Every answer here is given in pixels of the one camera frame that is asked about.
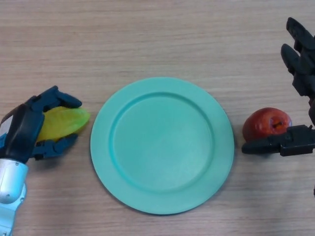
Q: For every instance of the yellow starfruit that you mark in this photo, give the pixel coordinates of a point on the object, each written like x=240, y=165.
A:
x=64, y=123

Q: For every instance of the red apple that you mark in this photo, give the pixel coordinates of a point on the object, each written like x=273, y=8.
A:
x=261, y=123

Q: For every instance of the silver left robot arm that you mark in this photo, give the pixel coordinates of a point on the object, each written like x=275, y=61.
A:
x=9, y=182

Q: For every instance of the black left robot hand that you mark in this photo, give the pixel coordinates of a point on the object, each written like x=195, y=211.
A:
x=22, y=132

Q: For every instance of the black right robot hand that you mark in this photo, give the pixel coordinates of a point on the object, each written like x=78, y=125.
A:
x=304, y=61

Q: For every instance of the green round plate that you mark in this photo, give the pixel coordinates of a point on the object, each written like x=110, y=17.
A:
x=162, y=147

